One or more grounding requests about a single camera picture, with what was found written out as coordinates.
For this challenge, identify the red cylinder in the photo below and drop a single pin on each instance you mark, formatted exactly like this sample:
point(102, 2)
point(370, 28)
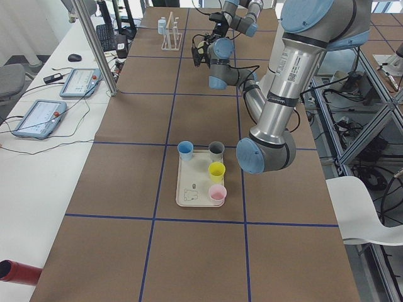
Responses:
point(19, 273)

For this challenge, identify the light blue plastic cup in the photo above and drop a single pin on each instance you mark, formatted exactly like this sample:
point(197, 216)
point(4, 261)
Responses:
point(161, 26)

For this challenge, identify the white wire cup rack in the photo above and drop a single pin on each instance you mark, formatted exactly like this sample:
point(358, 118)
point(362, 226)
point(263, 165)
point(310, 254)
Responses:
point(172, 37)

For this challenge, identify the grey office chair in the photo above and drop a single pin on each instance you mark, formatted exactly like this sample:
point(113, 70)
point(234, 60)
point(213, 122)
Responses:
point(12, 82)

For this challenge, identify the black keyboard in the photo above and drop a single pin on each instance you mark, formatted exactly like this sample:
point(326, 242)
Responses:
point(106, 37)

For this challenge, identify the grey plastic cup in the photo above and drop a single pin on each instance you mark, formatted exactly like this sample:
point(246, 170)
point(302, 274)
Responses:
point(216, 150)

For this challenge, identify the white chair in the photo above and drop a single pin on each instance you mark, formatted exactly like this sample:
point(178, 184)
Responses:
point(356, 214)

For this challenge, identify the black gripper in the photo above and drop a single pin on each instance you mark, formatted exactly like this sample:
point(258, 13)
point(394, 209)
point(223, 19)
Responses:
point(199, 54)
point(218, 30)

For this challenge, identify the teach pendant tablet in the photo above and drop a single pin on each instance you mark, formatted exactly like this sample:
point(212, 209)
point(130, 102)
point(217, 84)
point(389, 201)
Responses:
point(80, 83)
point(41, 119)

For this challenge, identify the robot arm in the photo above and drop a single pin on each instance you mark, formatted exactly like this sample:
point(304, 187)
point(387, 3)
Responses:
point(307, 30)
point(227, 18)

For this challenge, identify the near teach pendant tablet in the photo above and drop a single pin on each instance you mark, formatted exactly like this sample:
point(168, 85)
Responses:
point(41, 119)

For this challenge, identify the cream plastic tray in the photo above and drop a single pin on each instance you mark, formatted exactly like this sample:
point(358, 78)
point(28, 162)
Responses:
point(194, 182)

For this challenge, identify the yellow plastic cup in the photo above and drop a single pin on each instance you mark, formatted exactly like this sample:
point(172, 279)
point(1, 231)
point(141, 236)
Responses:
point(216, 172)

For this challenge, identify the aluminium frame post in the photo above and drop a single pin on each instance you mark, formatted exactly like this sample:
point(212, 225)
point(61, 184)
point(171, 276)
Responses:
point(94, 44)

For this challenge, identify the black computer mouse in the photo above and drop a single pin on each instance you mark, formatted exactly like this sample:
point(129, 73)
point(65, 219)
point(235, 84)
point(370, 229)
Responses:
point(74, 57)

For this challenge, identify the far teach pendant tablet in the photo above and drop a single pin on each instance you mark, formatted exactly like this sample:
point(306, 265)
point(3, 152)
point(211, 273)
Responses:
point(80, 83)

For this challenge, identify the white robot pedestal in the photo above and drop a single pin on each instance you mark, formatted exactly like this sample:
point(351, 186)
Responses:
point(255, 107)

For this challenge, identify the pink plastic cup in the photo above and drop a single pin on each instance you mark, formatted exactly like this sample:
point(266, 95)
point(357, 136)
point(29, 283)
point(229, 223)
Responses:
point(217, 193)

